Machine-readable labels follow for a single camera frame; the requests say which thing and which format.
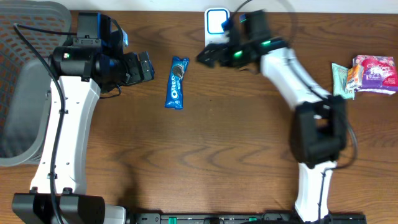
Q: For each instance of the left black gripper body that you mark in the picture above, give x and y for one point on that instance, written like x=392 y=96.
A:
x=131 y=68

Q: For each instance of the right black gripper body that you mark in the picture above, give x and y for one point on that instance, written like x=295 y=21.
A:
x=224 y=55

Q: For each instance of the blue Oreo cookie pack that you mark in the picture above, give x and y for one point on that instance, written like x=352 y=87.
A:
x=174 y=96

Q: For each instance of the mint green wipes pack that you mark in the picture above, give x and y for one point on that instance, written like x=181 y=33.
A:
x=339 y=74

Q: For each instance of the orange tissue packet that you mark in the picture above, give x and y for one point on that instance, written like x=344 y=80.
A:
x=354 y=77

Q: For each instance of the red purple pad pack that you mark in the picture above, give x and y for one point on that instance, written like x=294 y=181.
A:
x=380 y=74

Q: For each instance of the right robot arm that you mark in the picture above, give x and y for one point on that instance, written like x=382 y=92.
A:
x=319 y=125

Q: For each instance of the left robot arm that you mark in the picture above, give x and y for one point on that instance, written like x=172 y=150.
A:
x=58 y=190

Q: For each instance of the grey plastic mesh basket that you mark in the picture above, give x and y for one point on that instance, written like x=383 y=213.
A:
x=25 y=83

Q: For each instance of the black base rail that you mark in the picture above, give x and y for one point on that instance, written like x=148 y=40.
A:
x=270 y=217

